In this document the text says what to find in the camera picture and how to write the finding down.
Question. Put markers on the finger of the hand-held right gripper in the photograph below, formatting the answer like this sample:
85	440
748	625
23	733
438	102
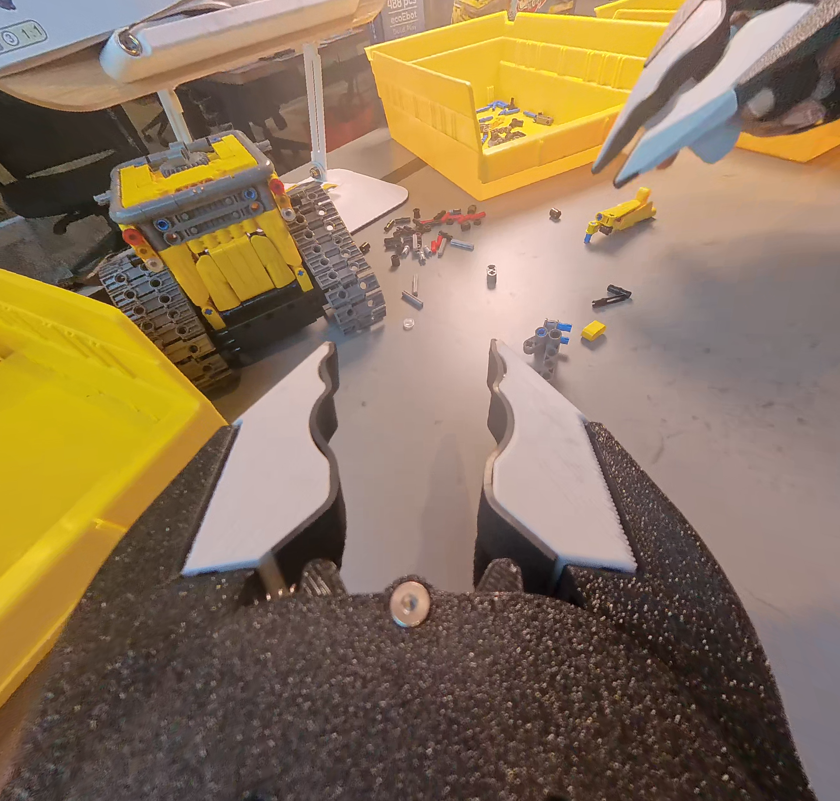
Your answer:
663	72
695	112

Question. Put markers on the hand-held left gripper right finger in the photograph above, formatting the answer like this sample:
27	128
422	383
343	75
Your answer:
556	492

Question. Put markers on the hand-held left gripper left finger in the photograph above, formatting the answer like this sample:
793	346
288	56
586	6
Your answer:
262	480

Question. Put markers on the grey brick beam assembly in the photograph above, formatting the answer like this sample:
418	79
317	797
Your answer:
544	341

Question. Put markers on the black short brick pin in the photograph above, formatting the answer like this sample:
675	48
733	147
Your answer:
619	289

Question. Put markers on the grey desk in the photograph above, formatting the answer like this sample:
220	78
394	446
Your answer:
688	387

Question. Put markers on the person's right hand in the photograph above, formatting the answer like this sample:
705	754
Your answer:
807	98

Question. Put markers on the yellow storage bin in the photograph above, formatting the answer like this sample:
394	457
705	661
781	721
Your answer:
426	91
786	147
79	452

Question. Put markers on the yellow brick assembly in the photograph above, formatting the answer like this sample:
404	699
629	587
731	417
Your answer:
623	213

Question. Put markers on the small yellow curved brick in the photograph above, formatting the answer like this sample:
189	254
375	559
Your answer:
592	331

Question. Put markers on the assorted loose brick pieces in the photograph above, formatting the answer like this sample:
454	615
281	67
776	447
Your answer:
505	128

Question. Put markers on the black long brick pin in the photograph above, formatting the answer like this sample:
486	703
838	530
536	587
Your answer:
610	300

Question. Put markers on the yellow tracked toy bulldozer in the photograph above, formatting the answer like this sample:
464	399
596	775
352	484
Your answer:
223	249

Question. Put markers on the grey brick axle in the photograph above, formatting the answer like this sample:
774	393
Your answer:
411	300

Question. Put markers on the printed toy kit box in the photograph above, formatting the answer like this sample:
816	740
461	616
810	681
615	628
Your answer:
407	0

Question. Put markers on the pile of small black pins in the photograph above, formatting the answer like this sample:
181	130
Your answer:
407	240

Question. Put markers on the black office chair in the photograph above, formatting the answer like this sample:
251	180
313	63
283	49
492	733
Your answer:
65	157

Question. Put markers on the open instruction manual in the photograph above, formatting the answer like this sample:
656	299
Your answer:
79	0

